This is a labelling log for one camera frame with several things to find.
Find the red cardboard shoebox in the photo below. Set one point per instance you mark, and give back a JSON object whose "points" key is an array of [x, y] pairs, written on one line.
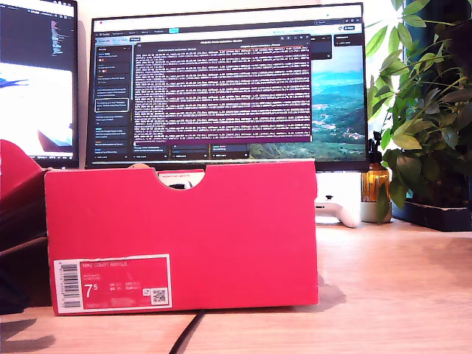
{"points": [[184, 228]]}

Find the wide black Huawei monitor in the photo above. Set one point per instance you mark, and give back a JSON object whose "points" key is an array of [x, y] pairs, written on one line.
{"points": [[221, 92]]}

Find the white game controller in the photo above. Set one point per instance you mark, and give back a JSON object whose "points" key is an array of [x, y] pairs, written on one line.
{"points": [[346, 217]]}

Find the pale round pot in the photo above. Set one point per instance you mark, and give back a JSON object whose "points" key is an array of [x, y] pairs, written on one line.
{"points": [[368, 212]]}

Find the amber glass pump bottle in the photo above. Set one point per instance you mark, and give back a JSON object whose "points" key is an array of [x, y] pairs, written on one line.
{"points": [[374, 180]]}

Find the green leafy potted plant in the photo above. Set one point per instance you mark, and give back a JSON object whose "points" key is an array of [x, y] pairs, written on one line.
{"points": [[424, 129]]}

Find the dark rectangular planter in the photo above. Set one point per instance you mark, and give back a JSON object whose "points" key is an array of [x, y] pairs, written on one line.
{"points": [[435, 217]]}

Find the narrow black computer monitor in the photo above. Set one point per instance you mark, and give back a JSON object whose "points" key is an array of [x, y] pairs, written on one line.
{"points": [[37, 92]]}

